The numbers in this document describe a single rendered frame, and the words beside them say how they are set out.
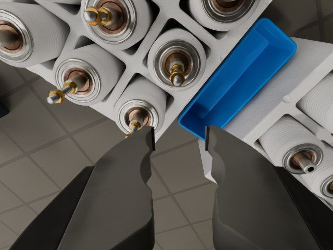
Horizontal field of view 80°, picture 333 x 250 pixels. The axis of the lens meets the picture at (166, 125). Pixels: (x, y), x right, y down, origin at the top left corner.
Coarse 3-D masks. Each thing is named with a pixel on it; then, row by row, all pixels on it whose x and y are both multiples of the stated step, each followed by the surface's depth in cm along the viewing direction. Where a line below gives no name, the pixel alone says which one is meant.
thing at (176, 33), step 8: (168, 32) 32; (176, 32) 30; (184, 32) 30; (160, 40) 31; (168, 40) 30; (192, 40) 30; (152, 48) 31; (200, 48) 31; (152, 56) 32; (200, 56) 31; (152, 64) 32; (152, 72) 33; (200, 72) 32; (168, 88) 34; (176, 88) 34; (184, 88) 34
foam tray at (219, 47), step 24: (0, 0) 35; (24, 0) 37; (168, 0) 34; (264, 0) 33; (72, 24) 36; (168, 24) 45; (192, 24) 35; (72, 48) 38; (144, 48) 38; (216, 48) 37; (48, 72) 41; (144, 72) 40; (168, 96) 51; (192, 96) 42; (168, 120) 45
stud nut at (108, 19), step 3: (99, 9) 25; (102, 9) 25; (105, 9) 25; (105, 12) 25; (108, 12) 25; (108, 15) 25; (108, 18) 26; (102, 21) 26; (105, 21) 26; (108, 21) 26; (105, 24) 26
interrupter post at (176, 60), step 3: (171, 60) 32; (174, 60) 30; (177, 60) 30; (180, 60) 30; (171, 63) 29; (174, 63) 29; (177, 63) 29; (180, 63) 29; (183, 63) 31; (171, 66) 29; (183, 66) 29; (183, 69) 29
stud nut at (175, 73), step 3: (174, 72) 24; (177, 72) 24; (180, 72) 24; (171, 75) 24; (174, 75) 24; (180, 75) 24; (183, 75) 24; (171, 78) 25; (183, 78) 24; (171, 81) 25; (183, 81) 25
